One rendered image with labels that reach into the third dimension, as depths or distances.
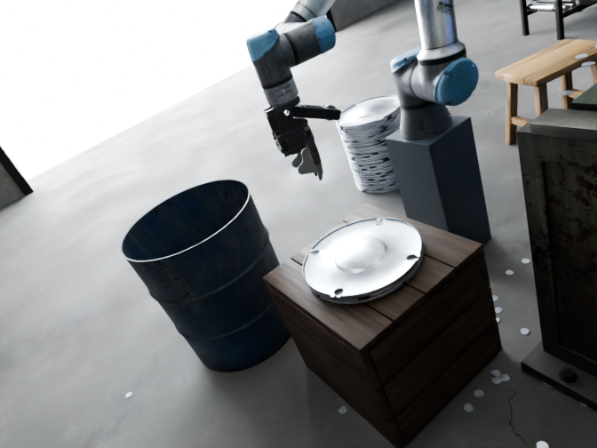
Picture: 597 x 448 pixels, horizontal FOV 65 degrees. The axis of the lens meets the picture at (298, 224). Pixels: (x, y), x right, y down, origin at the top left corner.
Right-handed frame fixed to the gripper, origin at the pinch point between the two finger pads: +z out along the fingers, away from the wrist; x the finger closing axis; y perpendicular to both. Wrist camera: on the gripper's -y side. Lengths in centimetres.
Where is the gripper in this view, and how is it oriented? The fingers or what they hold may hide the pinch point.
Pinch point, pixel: (319, 172)
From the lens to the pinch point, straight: 118.3
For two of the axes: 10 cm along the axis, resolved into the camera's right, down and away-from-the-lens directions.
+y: -9.0, 4.2, -0.8
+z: 3.3, 8.1, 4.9
